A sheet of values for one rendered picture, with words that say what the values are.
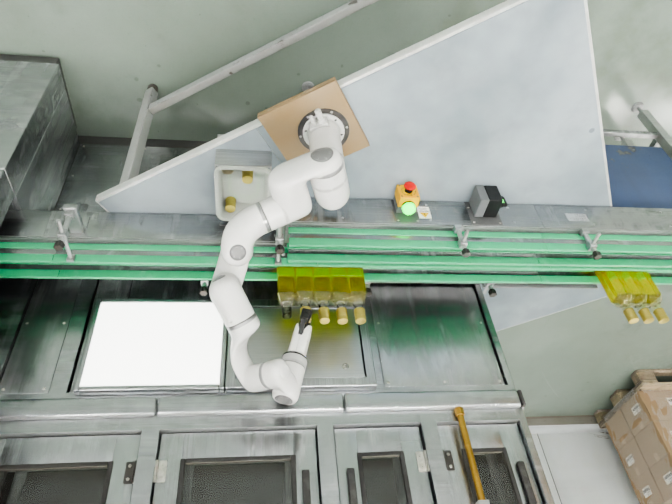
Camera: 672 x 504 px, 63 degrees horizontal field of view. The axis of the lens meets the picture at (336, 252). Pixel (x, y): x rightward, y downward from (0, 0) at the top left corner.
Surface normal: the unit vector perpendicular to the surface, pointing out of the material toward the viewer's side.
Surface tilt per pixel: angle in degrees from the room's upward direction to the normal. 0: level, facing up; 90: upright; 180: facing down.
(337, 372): 90
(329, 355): 90
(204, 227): 90
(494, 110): 0
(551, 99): 0
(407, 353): 91
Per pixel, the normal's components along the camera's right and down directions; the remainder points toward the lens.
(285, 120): 0.09, 0.72
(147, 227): 0.11, -0.69
